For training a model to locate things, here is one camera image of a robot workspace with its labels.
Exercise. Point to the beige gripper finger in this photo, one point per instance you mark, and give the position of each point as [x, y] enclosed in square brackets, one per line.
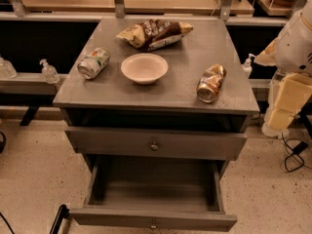
[267, 56]
[294, 91]

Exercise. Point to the orange soda can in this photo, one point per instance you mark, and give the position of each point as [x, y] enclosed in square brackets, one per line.
[210, 83]

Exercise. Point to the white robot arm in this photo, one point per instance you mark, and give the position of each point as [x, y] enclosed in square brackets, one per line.
[293, 54]

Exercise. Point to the grey wooden drawer cabinet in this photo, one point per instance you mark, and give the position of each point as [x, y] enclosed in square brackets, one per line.
[113, 101]

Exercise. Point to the open middle drawer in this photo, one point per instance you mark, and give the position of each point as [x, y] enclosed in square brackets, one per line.
[155, 193]

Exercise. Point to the green white soda can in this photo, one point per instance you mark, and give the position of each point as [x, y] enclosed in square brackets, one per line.
[92, 64]

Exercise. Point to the closed top drawer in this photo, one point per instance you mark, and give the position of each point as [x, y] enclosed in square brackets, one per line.
[156, 143]

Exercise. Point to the white pump bottle right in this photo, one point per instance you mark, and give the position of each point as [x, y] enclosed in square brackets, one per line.
[247, 65]

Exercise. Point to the brown chip bag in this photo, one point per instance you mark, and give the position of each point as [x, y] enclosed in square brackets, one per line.
[152, 34]

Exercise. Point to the white bowl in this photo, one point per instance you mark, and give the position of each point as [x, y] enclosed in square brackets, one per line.
[144, 69]

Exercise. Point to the wooden back table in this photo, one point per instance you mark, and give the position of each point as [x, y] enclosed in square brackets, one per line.
[199, 7]

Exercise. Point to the clear sanitizer pump bottle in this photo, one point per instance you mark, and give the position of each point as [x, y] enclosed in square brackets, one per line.
[49, 72]

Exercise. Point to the black stand leg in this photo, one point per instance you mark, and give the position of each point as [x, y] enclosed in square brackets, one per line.
[63, 213]

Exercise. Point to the clear bottle far left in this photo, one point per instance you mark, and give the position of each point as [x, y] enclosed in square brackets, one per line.
[6, 69]

